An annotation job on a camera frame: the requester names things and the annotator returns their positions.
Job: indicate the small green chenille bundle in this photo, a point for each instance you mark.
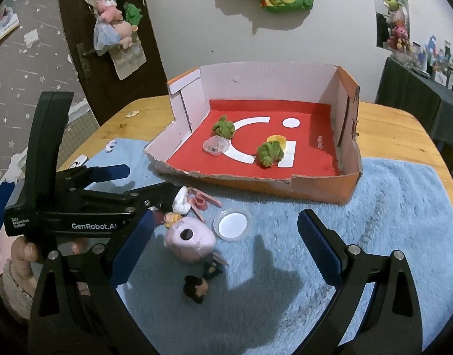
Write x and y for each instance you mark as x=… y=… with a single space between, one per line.
x=270 y=154

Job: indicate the person's left forearm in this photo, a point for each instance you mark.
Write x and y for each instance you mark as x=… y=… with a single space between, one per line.
x=15 y=292

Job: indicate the row of bottles and boxes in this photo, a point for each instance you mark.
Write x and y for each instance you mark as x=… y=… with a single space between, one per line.
x=441 y=63

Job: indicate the dark-haired figurine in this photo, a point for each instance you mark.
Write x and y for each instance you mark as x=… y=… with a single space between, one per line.
x=195 y=288

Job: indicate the person's left hand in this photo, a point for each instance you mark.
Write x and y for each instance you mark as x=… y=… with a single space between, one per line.
x=24 y=253

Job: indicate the small clear plastic box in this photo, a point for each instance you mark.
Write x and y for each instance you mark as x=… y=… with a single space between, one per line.
x=215 y=144

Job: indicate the dark cloth covered table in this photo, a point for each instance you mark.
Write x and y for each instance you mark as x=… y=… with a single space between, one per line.
x=408 y=96

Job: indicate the white oval sticker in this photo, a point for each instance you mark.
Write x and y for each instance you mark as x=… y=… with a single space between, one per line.
x=131 y=114

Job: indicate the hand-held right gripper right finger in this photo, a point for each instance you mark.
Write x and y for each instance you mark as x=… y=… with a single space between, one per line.
x=319 y=244

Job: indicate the pink dragon plush toy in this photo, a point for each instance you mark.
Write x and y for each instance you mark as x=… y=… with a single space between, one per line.
x=398 y=35

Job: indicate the orange cardboard box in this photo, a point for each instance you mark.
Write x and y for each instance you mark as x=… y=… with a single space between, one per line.
x=315 y=190

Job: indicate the dark brown door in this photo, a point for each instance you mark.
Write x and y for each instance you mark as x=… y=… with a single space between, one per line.
x=145 y=66

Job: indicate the yellow bottle cap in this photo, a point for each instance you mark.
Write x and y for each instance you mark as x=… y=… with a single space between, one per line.
x=277 y=138

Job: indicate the clear round lid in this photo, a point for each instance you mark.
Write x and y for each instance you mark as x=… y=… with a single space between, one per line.
x=232 y=225

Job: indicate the pink round case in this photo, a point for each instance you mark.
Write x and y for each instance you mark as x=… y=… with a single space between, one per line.
x=197 y=246

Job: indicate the beige paper bag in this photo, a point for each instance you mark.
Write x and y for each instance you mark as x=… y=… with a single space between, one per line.
x=128 y=61

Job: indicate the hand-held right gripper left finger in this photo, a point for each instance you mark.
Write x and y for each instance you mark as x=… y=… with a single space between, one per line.
x=134 y=244

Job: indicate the green frog plush toy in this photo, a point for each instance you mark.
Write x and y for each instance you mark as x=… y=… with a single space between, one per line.
x=391 y=2

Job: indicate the large green chenille bundle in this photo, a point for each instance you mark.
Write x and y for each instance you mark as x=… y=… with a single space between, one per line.
x=223 y=127

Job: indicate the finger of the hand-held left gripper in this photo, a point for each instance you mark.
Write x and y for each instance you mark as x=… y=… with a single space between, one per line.
x=100 y=173
x=152 y=196

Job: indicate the white card with black print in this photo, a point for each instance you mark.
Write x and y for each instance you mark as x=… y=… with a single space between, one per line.
x=77 y=162

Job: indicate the pink pig plush toy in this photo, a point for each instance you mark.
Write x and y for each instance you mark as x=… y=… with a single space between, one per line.
x=110 y=10

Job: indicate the blue fluffy mat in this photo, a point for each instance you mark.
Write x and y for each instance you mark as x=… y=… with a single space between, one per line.
x=389 y=229

